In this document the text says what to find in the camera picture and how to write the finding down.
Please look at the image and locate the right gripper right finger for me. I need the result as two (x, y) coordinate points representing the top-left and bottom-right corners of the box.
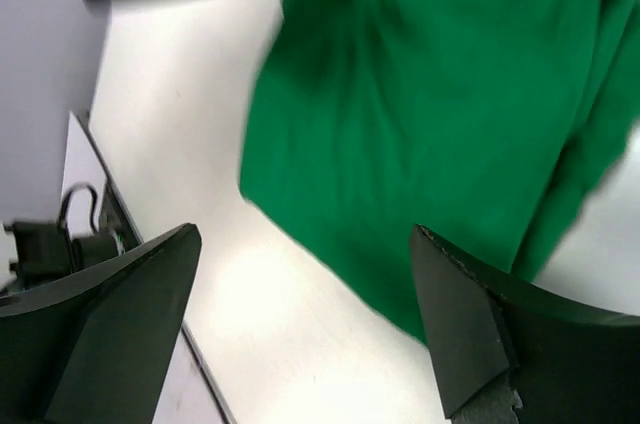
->
(409, 226), (639, 423)

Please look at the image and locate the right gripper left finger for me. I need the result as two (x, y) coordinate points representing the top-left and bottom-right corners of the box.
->
(1, 224), (202, 424)

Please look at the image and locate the green t shirt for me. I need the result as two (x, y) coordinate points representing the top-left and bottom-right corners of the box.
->
(239, 0), (639, 338)

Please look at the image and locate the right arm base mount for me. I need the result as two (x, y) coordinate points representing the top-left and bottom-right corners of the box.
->
(1, 182), (141, 297)

